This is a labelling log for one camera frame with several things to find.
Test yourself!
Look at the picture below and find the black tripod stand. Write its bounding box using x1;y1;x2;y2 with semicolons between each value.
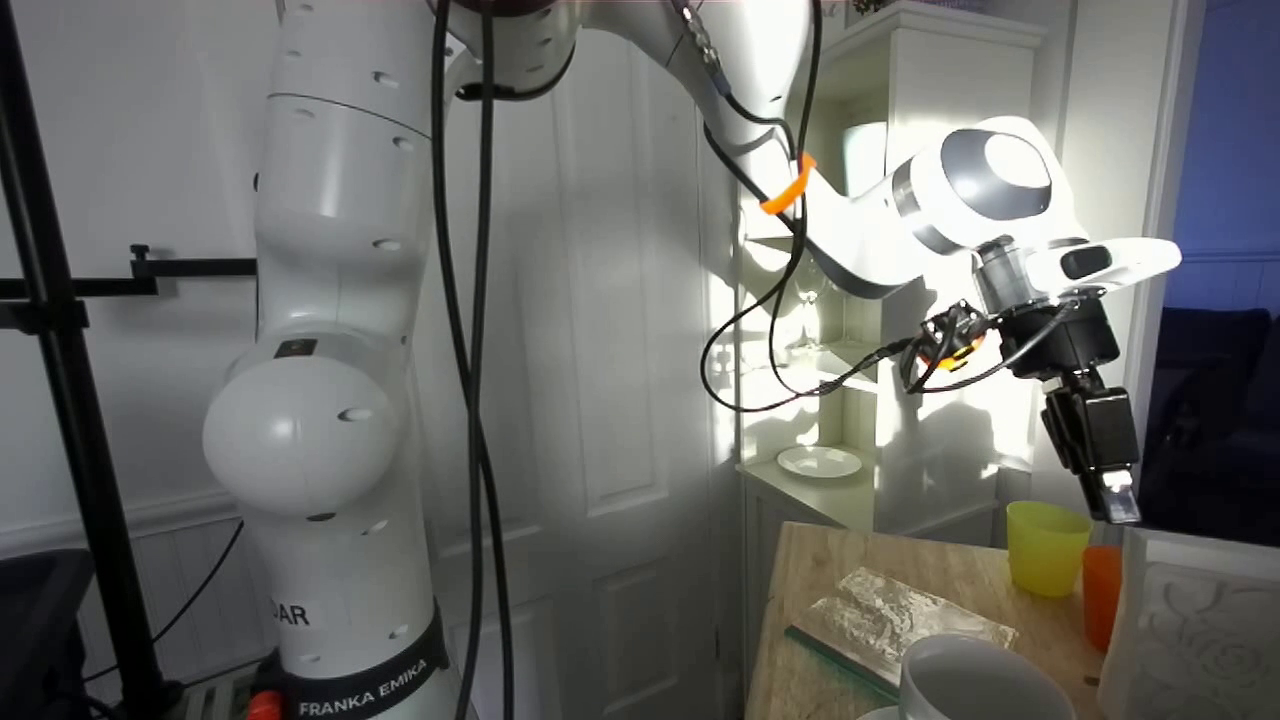
0;0;262;720

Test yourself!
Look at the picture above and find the yellow plastic cup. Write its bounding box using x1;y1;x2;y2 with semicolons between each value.
1003;499;1096;601

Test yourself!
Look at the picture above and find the orange cable strap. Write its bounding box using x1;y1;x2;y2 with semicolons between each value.
756;146;822;218

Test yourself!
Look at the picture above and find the white plate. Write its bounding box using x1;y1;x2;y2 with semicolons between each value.
776;445;869;483

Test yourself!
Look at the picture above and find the thin black wall cable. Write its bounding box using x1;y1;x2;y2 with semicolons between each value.
76;514;251;687

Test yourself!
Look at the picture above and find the clear plastic zip bag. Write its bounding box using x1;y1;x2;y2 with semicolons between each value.
796;563;1019;683

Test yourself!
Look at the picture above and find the white panel door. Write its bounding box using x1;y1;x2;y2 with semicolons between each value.
412;0;753;720

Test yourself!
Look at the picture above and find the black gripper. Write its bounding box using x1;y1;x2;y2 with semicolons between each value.
996;290;1150;530

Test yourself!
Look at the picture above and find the orange plastic cup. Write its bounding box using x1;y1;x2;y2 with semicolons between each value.
1079;522;1128;655

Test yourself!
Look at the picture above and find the white shelf cabinet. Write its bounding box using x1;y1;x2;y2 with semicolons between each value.
728;0;1073;539

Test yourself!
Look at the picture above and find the dark sofa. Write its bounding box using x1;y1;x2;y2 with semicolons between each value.
1135;305;1280;553

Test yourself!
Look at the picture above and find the thin black camera cable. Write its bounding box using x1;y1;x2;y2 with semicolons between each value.
697;0;1073;419

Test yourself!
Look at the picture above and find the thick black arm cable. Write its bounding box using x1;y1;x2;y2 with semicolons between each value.
469;0;522;720
427;0;489;720

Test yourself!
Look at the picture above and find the black bag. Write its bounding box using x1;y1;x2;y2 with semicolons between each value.
0;543;101;720

